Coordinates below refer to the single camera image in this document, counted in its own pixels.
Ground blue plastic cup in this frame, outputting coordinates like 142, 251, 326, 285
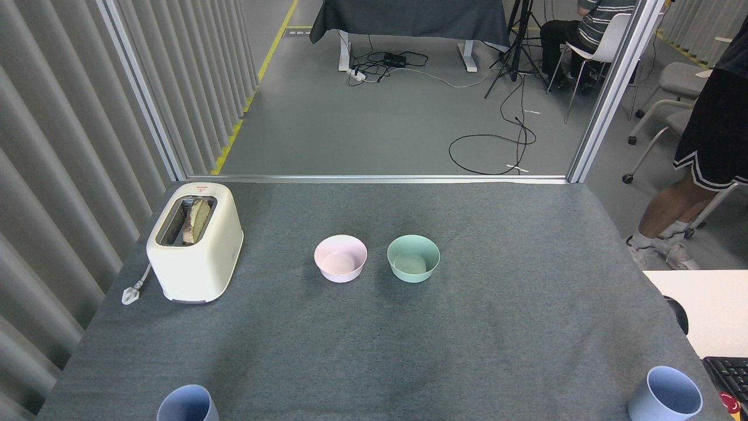
628, 366, 704, 421
156, 384, 220, 421

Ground pink bowl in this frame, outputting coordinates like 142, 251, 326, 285
314, 234, 368, 284

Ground green bowl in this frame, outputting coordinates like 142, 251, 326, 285
387, 234, 441, 284

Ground grey felt table cover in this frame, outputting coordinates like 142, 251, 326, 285
35, 181, 734, 421

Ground toasted bread slice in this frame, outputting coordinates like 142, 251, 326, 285
182, 198, 212, 245

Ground cream white toaster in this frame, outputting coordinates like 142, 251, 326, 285
146, 182, 244, 305

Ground dark grey tablecloth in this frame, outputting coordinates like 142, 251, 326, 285
310, 0, 510, 51

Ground black tripod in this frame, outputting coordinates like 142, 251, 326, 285
484, 0, 550, 99

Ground seated person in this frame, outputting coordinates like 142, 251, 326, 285
539, 0, 638, 92

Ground white toaster power plug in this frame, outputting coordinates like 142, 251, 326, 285
121, 263, 153, 306

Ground white chair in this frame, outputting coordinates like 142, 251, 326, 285
546, 13, 643, 125

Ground grey wheeled chair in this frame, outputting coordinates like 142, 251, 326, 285
622, 108, 740, 239
628, 36, 734, 146

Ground black round object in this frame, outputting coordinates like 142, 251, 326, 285
663, 295, 689, 335

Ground standing person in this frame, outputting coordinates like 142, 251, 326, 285
626, 18, 748, 271

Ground white side table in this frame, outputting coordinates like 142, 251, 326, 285
643, 270, 748, 358

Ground black keyboard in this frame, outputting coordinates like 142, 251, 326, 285
701, 356, 748, 405

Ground silver frame crossbar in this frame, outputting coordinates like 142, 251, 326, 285
187, 174, 569, 185

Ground black looped floor cable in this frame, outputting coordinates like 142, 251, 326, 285
448, 73, 537, 176

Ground black tangled floor cables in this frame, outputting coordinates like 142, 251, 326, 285
348, 35, 430, 87

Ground white floor cable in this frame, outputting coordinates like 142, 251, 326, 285
403, 65, 510, 88

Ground white table frame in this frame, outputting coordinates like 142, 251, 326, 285
338, 29, 477, 73

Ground silver frame post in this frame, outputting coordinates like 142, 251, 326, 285
96, 0, 188, 182
567, 0, 667, 184

